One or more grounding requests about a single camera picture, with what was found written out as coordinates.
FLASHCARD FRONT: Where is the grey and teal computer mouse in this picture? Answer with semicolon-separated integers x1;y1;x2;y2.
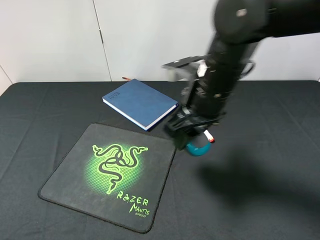
185;136;212;157

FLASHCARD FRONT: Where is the white pen with orange ends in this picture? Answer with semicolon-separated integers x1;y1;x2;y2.
203;130;215;143

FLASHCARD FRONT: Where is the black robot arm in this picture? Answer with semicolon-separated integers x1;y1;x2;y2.
164;0;320;150

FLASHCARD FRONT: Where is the blue hardcover notebook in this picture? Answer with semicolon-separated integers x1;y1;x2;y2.
102;79;178;131

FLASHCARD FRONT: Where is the black tablecloth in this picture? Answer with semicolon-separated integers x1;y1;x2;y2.
0;80;320;240

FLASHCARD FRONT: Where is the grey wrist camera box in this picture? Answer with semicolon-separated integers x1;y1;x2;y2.
161;56;208;83

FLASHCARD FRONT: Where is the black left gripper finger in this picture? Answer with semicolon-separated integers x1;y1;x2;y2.
173;133;192;151

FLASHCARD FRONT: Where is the black green snake mouse pad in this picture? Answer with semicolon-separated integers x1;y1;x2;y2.
38;123;176;234

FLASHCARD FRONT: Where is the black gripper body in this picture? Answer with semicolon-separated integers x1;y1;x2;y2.
164;105;225;138

